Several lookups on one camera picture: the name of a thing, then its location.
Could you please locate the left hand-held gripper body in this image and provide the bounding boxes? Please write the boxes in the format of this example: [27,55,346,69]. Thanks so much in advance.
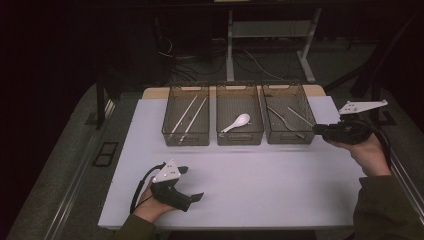
[149,159,193,213]

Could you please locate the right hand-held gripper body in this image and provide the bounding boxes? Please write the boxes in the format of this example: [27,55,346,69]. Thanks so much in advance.
[326,99,389,146]

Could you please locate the metal knife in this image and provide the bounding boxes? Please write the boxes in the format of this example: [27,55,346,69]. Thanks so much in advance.
[286,105,315,128]

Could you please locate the smoky transparent plastic bin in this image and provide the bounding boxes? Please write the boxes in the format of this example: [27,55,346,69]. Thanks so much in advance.
[161,84,211,147]
[261,82,317,145]
[215,83,265,147]

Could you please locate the metal fork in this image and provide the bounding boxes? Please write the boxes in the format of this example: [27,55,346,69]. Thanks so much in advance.
[266,105,307,139]

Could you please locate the white chopstick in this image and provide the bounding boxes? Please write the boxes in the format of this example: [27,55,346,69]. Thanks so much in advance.
[179,97,208,142]
[170,95,199,135]

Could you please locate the white ceramic spoon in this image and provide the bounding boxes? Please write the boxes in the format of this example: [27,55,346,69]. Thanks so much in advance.
[220,113,251,134]

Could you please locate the person's left hand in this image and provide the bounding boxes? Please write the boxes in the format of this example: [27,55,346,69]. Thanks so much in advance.
[133,180,178,224]

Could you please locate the person's right hand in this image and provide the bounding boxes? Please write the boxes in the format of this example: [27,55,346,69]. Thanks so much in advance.
[328,133,393,178]

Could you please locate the dark metal stand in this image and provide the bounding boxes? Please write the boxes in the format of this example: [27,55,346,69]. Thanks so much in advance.
[324,9,424,125]

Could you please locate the wooden board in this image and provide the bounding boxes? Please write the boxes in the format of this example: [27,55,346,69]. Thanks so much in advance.
[142,84,326,100]

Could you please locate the black rectangular double frame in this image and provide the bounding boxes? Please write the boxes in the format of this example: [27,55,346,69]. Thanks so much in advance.
[92,141,120,168]

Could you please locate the aluminium rail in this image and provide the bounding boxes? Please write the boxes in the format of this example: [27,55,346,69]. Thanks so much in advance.
[42,99,117,240]
[388,146,424,223]

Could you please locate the white cable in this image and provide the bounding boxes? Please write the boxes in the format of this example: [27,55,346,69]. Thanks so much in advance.
[243,49,285,82]

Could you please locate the black cable bundle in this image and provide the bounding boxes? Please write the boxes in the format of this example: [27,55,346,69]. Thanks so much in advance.
[156,36,231,84]

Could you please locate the white metal desk frame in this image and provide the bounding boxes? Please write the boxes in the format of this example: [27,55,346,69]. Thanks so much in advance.
[225,8,323,84]

